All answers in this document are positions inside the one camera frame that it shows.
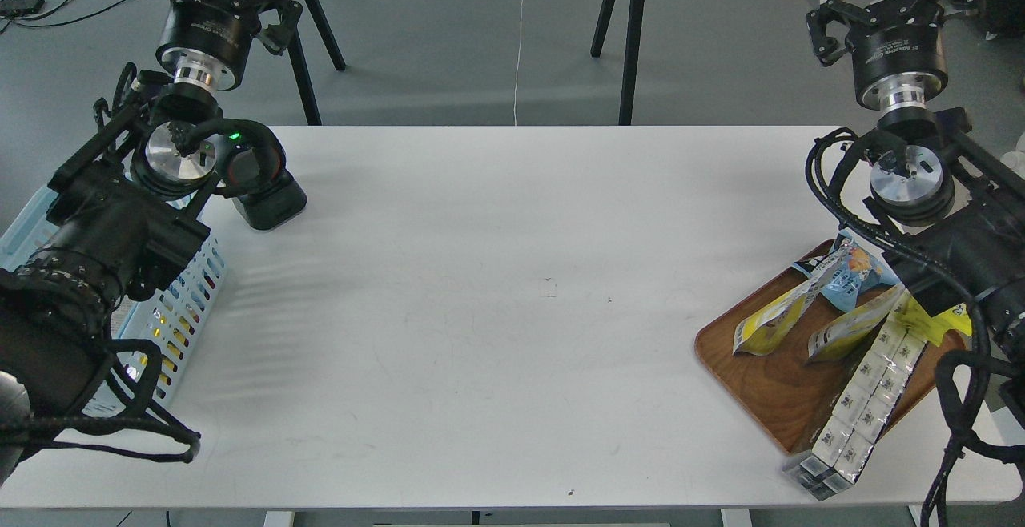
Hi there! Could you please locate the yellow white snack pouch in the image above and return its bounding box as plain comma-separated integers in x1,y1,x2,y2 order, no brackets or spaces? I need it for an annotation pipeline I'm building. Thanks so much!
733,241,853,356
806,285,908,364

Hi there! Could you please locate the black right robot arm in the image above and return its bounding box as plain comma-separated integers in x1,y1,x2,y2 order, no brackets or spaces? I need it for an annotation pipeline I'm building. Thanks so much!
805,0,1024,526

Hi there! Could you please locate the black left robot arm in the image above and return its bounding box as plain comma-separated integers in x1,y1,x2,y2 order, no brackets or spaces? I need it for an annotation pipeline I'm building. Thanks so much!
2,0,308,478

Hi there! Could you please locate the light blue plastic basket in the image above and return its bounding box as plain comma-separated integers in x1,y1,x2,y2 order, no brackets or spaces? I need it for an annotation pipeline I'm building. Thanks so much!
1,187,227,408

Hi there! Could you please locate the blue snack bag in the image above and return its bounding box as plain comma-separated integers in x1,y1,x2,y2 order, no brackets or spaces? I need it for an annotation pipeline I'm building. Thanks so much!
822,228,900,314

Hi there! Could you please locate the white boxed snack multipack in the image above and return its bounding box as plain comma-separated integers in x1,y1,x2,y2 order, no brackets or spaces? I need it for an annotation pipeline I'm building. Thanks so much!
781,320,927,501

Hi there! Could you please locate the yellow cartoon snack pack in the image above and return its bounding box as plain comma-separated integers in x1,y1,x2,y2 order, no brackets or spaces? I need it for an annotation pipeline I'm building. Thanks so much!
892,290,973,347

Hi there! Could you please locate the black barcode scanner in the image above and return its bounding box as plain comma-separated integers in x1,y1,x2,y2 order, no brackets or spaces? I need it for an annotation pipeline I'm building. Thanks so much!
215,119,308,231

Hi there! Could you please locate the brown wooden tray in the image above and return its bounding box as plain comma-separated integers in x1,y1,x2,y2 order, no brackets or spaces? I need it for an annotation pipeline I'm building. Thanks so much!
694,239,967,456

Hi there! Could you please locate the black power adapter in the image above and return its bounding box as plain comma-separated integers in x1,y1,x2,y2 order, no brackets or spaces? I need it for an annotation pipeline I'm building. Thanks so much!
0,0,45,18

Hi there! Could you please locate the white hanging cable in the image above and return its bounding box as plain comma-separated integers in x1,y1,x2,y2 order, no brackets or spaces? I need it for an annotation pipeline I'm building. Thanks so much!
513,0,527,127

